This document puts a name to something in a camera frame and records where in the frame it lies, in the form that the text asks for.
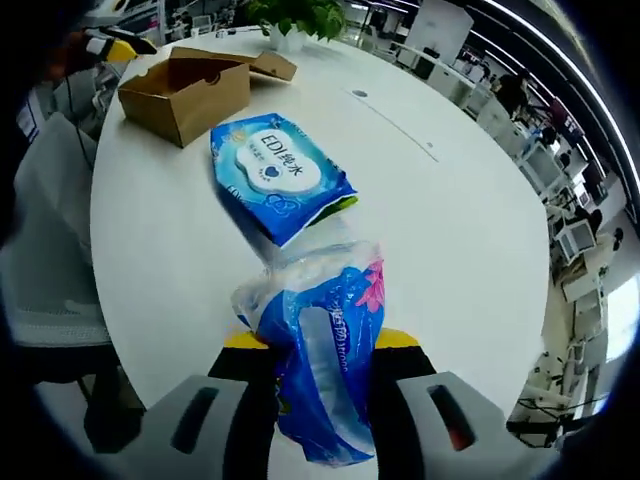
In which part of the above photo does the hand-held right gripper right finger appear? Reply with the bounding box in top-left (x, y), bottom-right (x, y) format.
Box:
top-left (368, 327), bottom-right (517, 480)

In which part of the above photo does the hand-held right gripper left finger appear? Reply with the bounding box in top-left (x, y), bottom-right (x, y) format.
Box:
top-left (139, 330), bottom-right (281, 480)

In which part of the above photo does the brown cardboard shoe box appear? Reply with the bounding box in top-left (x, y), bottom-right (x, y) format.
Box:
top-left (117, 46), bottom-right (299, 150)

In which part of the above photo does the blue plastic tissue pack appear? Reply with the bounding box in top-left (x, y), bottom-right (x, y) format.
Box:
top-left (229, 239), bottom-right (387, 470)

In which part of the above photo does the blue wet wipes pack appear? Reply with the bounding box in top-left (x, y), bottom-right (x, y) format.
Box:
top-left (208, 112), bottom-right (360, 250)

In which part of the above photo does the black green soft pouch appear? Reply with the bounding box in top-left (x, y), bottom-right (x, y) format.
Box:
top-left (312, 195), bottom-right (360, 229)

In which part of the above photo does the person's left hand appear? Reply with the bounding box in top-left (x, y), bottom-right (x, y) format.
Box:
top-left (63, 28), bottom-right (101, 79)

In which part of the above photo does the potted green plant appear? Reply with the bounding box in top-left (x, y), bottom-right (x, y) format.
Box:
top-left (243, 0), bottom-right (350, 55)

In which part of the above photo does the table power socket strip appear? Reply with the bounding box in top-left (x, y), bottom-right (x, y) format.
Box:
top-left (344, 86), bottom-right (442, 163)

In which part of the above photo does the black cable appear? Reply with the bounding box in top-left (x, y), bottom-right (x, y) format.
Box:
top-left (62, 74), bottom-right (97, 169)

